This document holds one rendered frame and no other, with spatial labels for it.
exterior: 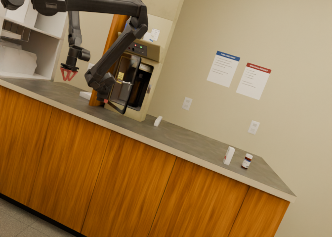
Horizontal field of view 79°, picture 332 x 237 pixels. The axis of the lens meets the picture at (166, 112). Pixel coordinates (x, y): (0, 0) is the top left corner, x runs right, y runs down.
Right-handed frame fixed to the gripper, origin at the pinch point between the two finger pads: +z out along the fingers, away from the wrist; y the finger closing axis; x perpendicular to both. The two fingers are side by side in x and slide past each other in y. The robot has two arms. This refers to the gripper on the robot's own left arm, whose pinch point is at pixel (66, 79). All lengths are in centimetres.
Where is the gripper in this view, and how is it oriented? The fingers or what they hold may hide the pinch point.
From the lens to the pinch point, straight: 142.2
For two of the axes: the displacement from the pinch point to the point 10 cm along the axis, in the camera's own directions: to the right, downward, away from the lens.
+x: -9.4, -3.2, 0.9
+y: 1.4, -1.1, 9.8
